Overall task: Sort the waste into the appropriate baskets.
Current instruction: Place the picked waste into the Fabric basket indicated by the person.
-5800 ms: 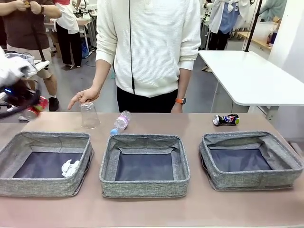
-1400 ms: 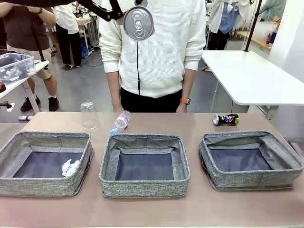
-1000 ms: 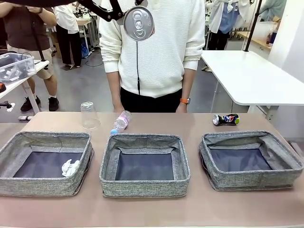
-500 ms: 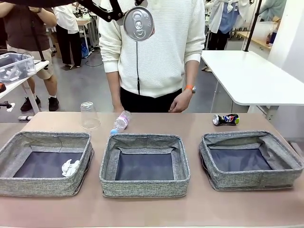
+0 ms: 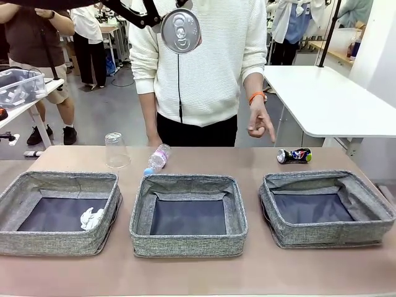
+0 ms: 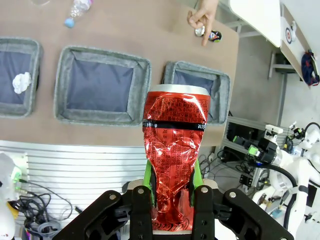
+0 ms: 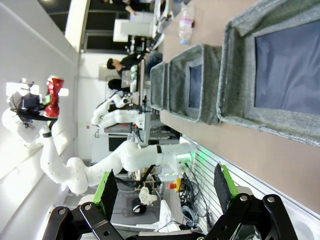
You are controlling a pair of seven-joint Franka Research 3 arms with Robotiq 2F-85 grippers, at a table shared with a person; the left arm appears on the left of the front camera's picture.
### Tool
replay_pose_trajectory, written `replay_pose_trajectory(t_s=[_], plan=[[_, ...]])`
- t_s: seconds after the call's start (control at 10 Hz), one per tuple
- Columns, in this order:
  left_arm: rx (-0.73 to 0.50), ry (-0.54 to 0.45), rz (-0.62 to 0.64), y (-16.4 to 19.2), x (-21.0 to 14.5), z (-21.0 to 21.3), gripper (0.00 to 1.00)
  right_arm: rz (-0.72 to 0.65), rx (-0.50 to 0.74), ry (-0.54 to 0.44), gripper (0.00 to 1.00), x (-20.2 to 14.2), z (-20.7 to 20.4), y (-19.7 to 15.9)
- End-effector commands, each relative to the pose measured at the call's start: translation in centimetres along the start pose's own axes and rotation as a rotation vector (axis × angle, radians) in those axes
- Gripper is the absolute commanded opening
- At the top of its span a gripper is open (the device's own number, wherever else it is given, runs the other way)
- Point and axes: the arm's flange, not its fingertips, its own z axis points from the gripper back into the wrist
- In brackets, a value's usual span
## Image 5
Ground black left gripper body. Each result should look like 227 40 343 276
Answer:
0 0 105 7

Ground crushed red can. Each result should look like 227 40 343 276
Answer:
160 8 202 55

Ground clear plastic cup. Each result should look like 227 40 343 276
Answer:
104 132 131 169

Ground plastic bottle pink label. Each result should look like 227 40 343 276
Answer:
143 144 172 177

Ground crushed black blue can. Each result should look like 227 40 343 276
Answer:
277 147 312 164

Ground white tissue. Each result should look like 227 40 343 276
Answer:
79 207 105 231

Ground person's left forearm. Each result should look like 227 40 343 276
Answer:
243 66 265 97

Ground person's right forearm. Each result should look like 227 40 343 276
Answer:
138 92 163 137

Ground person's right hand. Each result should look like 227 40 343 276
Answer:
147 133 164 147

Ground person's left hand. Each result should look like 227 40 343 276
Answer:
246 100 277 144

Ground person in brown shirt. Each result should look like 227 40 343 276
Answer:
0 6 78 146

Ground person white shirt black trousers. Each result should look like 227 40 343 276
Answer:
69 7 108 90

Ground black tripod pole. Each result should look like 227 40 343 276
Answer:
40 27 59 82

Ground person in white sweater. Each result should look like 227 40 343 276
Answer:
128 0 269 148

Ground small white table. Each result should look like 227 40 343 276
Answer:
0 79 65 149

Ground clear plastic storage bin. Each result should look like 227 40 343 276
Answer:
0 68 48 108

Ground person blue shirt white jacket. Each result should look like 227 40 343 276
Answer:
265 0 313 66

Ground orange wristband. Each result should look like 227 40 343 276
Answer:
248 92 267 106

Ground black clamp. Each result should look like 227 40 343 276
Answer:
0 131 20 146

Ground black stand pole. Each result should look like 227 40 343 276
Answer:
317 0 342 69

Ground translucent plastic container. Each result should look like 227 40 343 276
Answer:
335 27 363 61

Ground wooden table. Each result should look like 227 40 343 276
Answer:
309 40 355 66

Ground large white table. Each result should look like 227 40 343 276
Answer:
262 64 396 158

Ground person in green top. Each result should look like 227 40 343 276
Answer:
337 0 374 28

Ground bottle with red liquid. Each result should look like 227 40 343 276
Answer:
348 33 361 61

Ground grey fabric basket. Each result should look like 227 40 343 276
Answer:
258 169 396 250
0 171 123 257
129 174 249 259

